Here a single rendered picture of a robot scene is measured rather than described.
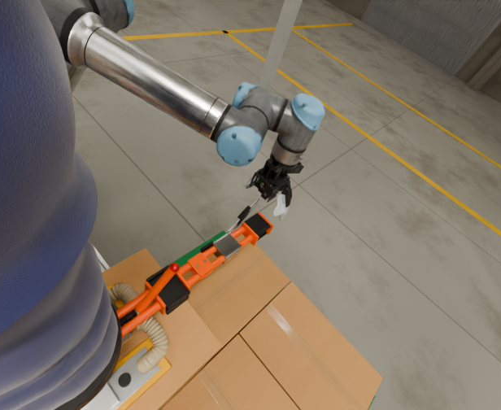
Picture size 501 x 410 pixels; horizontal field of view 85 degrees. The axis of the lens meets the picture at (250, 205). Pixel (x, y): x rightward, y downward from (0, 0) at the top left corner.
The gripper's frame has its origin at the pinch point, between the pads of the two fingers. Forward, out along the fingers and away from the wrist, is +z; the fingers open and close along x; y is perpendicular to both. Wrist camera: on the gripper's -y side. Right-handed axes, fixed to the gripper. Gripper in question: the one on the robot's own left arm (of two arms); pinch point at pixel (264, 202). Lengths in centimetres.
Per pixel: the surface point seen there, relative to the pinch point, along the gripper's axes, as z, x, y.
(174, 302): 10.2, 4.7, 36.2
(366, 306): 120, 75, -101
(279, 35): 31, -155, -215
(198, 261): 11.2, -0.5, 23.8
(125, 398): 23, 13, 55
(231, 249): 11.1, 2.4, 13.4
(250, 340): 66, 26, 7
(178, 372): 26, 17, 42
